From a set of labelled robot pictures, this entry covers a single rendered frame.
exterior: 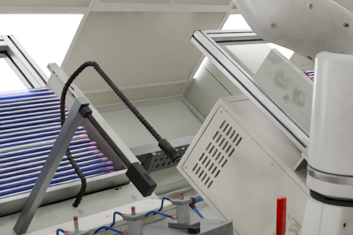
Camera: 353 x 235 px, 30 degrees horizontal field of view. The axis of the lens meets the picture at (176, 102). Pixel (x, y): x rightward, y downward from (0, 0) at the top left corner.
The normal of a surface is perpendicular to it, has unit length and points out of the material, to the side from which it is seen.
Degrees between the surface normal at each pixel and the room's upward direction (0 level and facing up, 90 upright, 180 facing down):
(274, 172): 90
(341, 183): 110
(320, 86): 70
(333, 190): 102
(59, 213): 90
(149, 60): 180
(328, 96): 83
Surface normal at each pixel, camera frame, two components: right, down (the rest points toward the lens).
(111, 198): 0.44, -0.75
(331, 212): -0.40, -0.10
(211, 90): -0.67, 0.10
